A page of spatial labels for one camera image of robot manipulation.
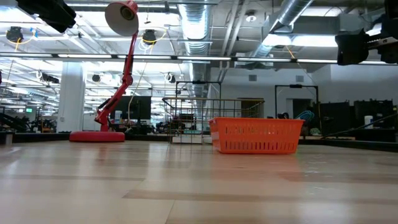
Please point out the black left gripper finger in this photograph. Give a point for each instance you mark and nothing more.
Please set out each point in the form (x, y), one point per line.
(63, 21)

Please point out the white box with tool print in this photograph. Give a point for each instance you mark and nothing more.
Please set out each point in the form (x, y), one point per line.
(207, 140)

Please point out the white building pillar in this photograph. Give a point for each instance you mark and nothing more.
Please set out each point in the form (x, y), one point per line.
(71, 96)

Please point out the white bucket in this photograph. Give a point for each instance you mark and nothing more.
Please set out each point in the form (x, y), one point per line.
(368, 122)

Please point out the green exit sign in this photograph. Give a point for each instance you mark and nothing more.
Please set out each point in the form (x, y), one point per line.
(29, 110)

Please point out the black cabinets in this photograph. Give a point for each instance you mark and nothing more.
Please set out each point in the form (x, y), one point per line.
(342, 115)

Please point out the white container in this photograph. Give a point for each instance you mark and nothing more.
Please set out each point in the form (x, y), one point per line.
(118, 116)

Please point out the black background screen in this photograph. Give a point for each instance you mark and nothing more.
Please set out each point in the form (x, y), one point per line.
(140, 107)

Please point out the red desk lamp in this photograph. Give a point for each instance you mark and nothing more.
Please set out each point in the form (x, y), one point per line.
(96, 137)

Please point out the orange plastic basket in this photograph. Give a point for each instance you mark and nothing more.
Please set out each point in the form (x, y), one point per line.
(255, 137)

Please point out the black metal station frame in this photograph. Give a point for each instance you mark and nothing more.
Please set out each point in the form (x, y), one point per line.
(297, 86)
(199, 82)

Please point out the black aluminium table frame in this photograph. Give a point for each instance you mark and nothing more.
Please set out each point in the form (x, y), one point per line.
(31, 137)

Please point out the silver ventilation duct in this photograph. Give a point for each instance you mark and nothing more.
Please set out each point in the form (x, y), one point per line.
(196, 31)

